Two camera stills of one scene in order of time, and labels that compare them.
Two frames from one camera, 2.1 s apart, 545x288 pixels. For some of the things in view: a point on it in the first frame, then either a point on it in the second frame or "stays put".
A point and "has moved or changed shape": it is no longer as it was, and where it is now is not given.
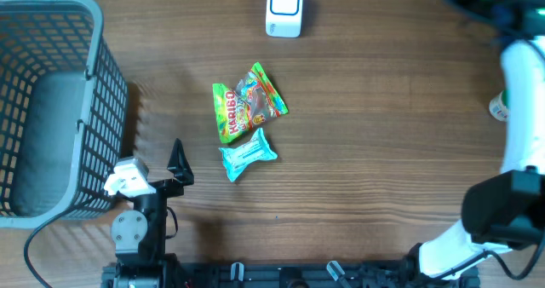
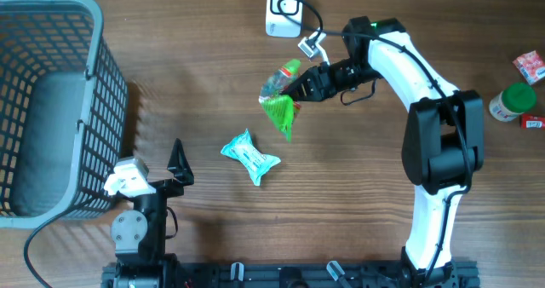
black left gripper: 181,172 stays put
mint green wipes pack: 237,158 has moved or changed shape
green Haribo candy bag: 254,100 to 282,109
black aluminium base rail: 300,274 stays put
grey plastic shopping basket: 64,108 stays put
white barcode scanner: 283,12 stays put
